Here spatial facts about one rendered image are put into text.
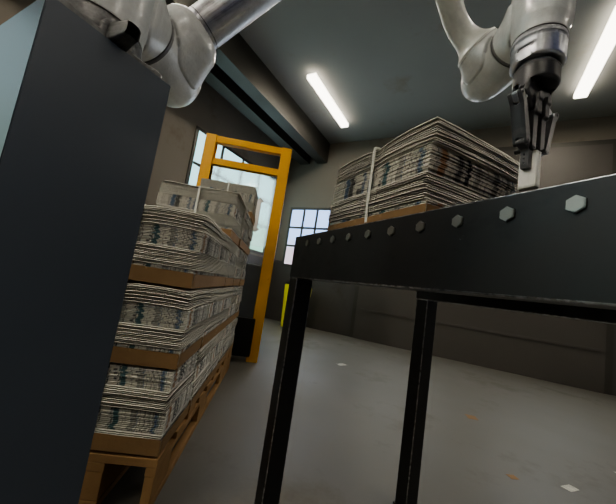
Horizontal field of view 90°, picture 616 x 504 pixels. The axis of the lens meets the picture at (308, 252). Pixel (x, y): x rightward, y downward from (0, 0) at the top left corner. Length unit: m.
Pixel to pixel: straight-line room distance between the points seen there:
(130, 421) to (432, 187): 0.97
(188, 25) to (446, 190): 0.69
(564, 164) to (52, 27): 5.21
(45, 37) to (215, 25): 0.44
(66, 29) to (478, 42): 0.80
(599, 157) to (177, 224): 5.12
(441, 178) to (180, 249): 0.71
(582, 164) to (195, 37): 4.98
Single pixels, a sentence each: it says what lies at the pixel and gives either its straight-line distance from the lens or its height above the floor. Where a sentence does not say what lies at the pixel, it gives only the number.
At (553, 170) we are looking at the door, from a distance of 5.29.
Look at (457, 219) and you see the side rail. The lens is 0.46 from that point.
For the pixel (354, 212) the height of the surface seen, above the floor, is 0.87.
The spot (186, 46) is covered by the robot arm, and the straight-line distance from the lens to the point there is 0.90.
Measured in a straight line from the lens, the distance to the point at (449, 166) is 0.71.
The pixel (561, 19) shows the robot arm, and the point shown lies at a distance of 0.83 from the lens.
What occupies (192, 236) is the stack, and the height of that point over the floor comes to 0.76.
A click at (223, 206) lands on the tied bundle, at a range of 1.57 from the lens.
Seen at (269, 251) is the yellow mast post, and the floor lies 0.92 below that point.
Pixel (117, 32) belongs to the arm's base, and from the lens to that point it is 0.68.
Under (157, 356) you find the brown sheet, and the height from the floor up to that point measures 0.41.
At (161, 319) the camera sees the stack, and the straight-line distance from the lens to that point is 0.98.
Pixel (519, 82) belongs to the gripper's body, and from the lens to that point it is 0.77.
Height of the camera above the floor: 0.66
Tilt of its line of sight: 7 degrees up
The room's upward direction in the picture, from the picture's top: 9 degrees clockwise
